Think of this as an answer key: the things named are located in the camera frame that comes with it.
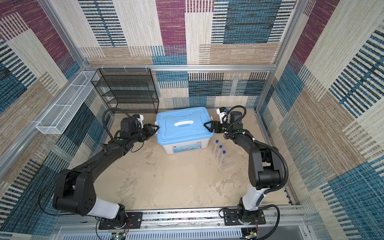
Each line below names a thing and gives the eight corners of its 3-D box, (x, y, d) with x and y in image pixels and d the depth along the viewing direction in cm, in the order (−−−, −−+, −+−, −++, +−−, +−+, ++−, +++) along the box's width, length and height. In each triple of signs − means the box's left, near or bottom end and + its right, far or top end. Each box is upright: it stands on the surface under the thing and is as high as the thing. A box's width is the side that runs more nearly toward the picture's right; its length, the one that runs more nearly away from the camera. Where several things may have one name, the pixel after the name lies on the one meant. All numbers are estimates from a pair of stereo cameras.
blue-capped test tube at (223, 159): (219, 166, 92) (223, 154, 80) (220, 162, 94) (223, 150, 82) (222, 167, 92) (226, 154, 80) (223, 163, 94) (227, 150, 82)
